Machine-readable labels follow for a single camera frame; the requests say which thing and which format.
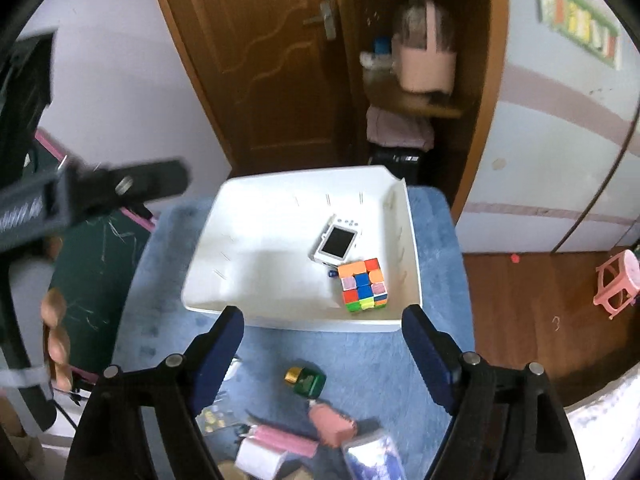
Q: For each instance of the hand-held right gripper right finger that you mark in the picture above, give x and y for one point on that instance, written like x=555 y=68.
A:
x=425 y=360

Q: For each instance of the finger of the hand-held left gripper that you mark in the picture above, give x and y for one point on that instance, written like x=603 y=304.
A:
x=145 y=180

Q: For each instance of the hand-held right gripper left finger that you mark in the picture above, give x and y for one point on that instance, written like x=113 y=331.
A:
x=220 y=360

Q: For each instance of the green bottle with gold cap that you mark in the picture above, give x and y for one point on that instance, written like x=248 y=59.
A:
x=310 y=384

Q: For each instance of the pink box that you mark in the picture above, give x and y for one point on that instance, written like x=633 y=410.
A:
x=282 y=441

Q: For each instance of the white plastic tray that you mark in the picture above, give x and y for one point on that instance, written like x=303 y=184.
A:
x=260 y=260

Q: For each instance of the blue silver packet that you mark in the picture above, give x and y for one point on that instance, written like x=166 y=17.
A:
x=372 y=457

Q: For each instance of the pink bottle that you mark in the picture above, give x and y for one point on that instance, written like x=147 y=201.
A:
x=332 y=425

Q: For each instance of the person's left hand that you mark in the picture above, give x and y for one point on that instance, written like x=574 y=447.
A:
x=55 y=345

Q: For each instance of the clear sticker sheet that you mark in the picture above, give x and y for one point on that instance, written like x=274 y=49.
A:
x=217 y=417

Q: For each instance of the blue fuzzy mat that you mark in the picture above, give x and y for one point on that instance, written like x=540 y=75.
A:
x=300 y=350

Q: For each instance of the colourful puzzle cube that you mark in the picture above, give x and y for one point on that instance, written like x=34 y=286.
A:
x=362 y=285

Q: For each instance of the white box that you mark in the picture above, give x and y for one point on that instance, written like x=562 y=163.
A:
x=260 y=460

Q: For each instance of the brown wooden door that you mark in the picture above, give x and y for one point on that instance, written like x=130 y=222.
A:
x=250 y=60

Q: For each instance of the white printed blanket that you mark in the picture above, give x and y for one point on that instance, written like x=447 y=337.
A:
x=605 y=425

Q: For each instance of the black bag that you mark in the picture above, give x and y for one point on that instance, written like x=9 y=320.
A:
x=395 y=160

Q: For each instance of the pink plastic stool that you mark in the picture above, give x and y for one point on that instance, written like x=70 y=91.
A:
x=620 y=275

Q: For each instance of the pink folded cloth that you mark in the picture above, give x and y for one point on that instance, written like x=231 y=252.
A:
x=397 y=127

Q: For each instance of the brown wooden corner shelf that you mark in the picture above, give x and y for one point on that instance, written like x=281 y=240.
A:
x=470 y=110

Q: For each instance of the pink basket with clear cover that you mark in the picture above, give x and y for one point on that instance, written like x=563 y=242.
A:
x=425 y=67

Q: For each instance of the green chalkboard with pink frame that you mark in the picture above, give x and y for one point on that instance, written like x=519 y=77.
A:
x=95 y=280

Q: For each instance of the small white toy camera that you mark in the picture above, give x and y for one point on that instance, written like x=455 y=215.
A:
x=336 y=245

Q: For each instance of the wall poster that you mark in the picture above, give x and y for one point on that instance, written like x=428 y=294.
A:
x=575 y=10

